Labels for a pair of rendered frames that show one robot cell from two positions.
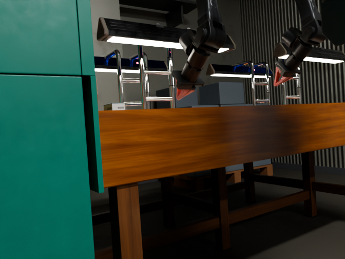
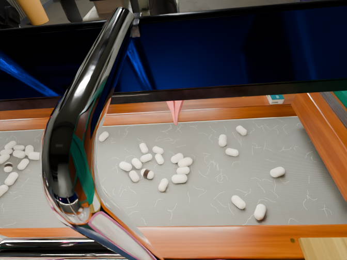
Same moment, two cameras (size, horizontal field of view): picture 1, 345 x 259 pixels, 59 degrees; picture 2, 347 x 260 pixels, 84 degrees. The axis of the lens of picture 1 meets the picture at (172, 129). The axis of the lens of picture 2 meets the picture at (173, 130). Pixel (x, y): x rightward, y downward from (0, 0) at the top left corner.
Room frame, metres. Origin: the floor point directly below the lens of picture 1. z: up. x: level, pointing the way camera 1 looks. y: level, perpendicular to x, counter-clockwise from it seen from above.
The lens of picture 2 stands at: (1.34, 0.18, 1.18)
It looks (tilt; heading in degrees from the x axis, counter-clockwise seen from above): 49 degrees down; 220
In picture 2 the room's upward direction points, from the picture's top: 8 degrees counter-clockwise
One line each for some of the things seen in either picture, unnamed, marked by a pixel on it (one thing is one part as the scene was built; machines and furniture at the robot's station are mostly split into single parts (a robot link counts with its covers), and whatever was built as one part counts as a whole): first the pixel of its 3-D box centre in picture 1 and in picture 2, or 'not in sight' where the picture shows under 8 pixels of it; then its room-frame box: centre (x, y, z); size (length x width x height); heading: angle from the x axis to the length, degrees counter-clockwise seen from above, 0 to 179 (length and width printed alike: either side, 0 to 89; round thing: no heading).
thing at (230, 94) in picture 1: (213, 132); not in sight; (3.85, -0.51, 0.58); 1.18 x 0.78 x 1.16; 121
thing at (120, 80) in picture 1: (127, 94); not in sight; (1.65, 0.23, 0.90); 0.20 x 0.19 x 0.45; 123
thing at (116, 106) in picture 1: (114, 107); (273, 95); (0.81, 0.15, 0.78); 0.06 x 0.04 x 0.02; 33
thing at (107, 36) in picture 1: (173, 36); (69, 60); (1.25, -0.03, 1.08); 0.62 x 0.08 x 0.07; 123
